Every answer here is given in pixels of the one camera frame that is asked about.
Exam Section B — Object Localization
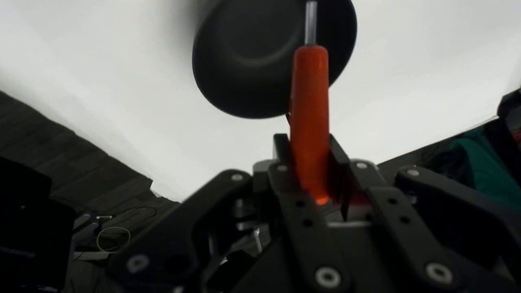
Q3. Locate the teal object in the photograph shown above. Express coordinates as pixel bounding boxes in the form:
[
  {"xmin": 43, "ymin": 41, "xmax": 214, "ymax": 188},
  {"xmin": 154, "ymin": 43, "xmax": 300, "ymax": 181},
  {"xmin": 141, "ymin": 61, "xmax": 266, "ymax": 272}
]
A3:
[{"xmin": 434, "ymin": 124, "xmax": 521, "ymax": 211}]

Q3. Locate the black bowl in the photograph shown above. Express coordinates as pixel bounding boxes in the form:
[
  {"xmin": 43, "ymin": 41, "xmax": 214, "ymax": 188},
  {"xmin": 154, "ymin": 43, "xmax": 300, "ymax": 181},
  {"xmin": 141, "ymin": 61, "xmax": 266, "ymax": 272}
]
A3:
[{"xmin": 191, "ymin": 0, "xmax": 360, "ymax": 121}]

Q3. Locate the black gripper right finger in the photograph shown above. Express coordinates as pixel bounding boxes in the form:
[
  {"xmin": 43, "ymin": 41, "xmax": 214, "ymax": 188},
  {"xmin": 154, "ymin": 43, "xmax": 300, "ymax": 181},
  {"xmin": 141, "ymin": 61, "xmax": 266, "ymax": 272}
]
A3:
[{"xmin": 328, "ymin": 136, "xmax": 521, "ymax": 293}]

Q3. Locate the orange handled screwdriver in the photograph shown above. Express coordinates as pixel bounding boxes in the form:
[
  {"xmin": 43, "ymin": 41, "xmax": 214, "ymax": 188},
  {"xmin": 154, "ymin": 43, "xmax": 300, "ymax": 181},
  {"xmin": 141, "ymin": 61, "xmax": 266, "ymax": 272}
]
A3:
[{"xmin": 287, "ymin": 0, "xmax": 334, "ymax": 207}]

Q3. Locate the large white paper sheet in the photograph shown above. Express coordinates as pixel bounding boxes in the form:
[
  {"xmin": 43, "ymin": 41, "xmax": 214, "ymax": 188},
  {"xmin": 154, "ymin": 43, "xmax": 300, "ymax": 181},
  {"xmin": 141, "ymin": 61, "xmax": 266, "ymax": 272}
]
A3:
[{"xmin": 0, "ymin": 0, "xmax": 521, "ymax": 204}]

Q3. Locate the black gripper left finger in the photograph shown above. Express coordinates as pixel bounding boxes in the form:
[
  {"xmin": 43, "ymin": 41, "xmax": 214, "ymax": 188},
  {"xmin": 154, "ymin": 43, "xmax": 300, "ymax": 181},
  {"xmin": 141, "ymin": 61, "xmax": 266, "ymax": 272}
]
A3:
[{"xmin": 106, "ymin": 132, "xmax": 355, "ymax": 293}]

